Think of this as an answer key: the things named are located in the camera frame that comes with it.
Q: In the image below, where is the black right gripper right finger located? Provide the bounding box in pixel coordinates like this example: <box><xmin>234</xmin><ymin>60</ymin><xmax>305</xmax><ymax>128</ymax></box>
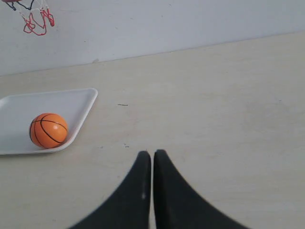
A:
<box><xmin>153</xmin><ymin>149</ymin><xmax>246</xmax><ymax>229</ymax></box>

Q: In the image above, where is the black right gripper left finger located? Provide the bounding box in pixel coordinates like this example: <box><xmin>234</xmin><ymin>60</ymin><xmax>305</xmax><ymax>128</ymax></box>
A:
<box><xmin>72</xmin><ymin>151</ymin><xmax>151</xmax><ymax>229</ymax></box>

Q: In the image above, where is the small orange basketball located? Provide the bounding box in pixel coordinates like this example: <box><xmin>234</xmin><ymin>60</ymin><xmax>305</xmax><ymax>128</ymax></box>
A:
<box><xmin>29</xmin><ymin>113</ymin><xmax>69</xmax><ymax>149</ymax></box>

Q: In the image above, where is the red blue basketball net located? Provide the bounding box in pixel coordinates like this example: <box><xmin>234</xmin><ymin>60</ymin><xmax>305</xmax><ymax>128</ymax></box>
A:
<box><xmin>1</xmin><ymin>0</ymin><xmax>55</xmax><ymax>36</ymax></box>

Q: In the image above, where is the white plastic tray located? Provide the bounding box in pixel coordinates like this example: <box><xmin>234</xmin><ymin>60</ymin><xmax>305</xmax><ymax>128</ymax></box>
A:
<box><xmin>0</xmin><ymin>88</ymin><xmax>98</xmax><ymax>156</ymax></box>

